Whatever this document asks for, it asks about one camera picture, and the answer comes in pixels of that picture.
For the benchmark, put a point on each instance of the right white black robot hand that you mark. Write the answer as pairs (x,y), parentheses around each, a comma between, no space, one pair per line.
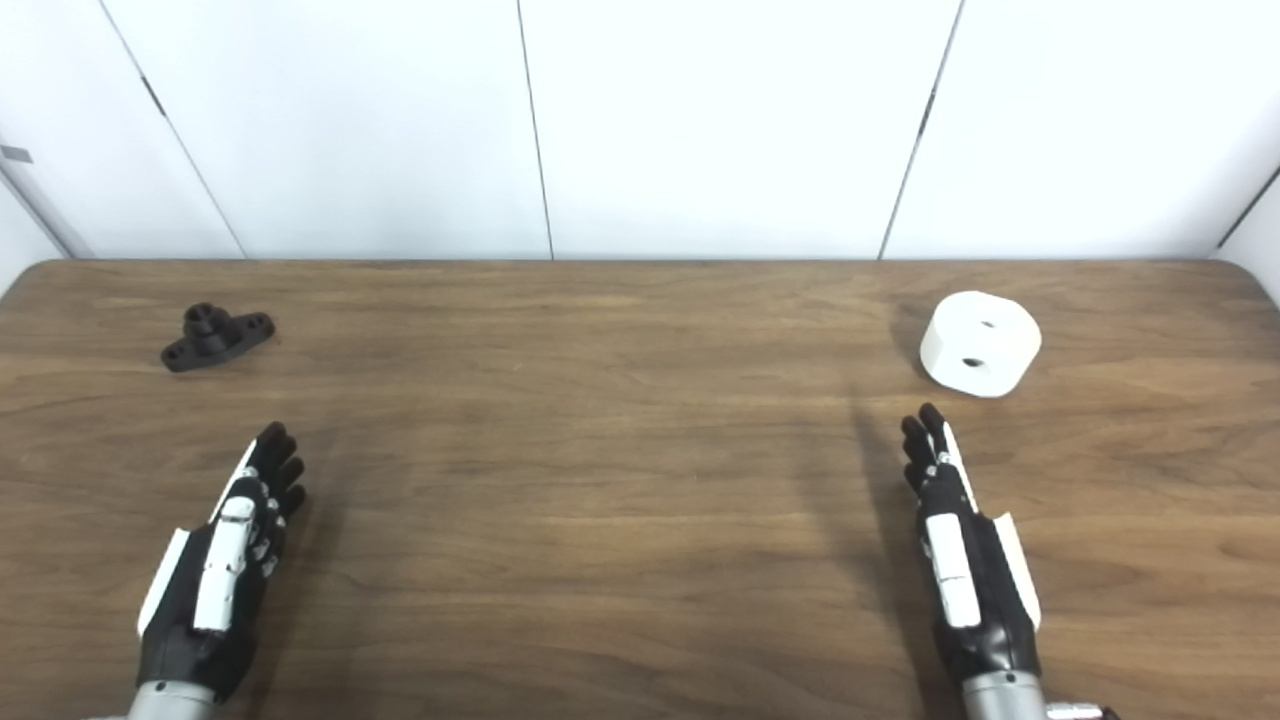
(985,610)

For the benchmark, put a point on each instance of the black flanged holder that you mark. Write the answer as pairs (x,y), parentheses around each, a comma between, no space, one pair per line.
(212,340)

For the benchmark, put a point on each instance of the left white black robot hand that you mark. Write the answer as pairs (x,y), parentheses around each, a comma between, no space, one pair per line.
(190,620)

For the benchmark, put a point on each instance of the round white plastic piece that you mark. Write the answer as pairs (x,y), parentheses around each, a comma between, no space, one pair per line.
(975,340)

